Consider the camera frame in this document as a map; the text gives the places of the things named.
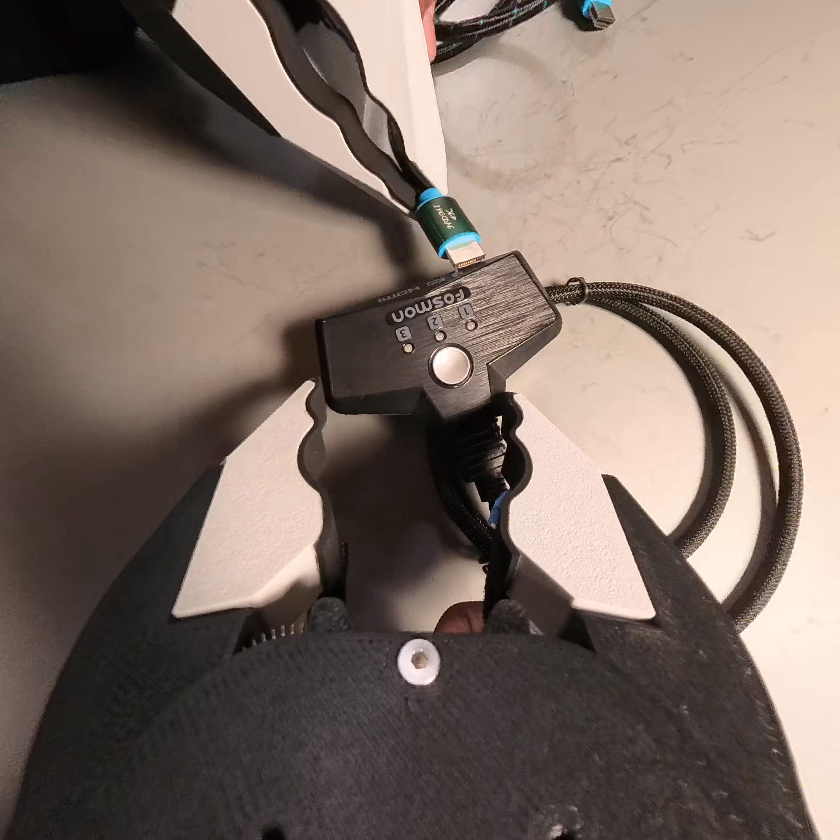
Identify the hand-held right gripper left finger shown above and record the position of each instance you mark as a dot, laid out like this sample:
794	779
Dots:
256	525

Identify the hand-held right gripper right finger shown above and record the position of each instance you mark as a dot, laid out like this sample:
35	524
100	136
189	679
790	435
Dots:
577	525

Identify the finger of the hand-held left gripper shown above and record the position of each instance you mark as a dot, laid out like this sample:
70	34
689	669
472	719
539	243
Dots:
253	65
407	79

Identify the black hdmi switch box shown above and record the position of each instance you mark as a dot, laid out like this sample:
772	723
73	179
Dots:
499	308

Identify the person's left forearm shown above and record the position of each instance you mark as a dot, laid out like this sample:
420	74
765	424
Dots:
65	33

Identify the person's left hand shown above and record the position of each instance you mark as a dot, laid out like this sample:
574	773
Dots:
430	26

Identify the person's right hand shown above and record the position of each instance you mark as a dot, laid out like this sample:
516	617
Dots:
463	620

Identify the black twist tie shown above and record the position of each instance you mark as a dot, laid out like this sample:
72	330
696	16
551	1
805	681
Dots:
577	289

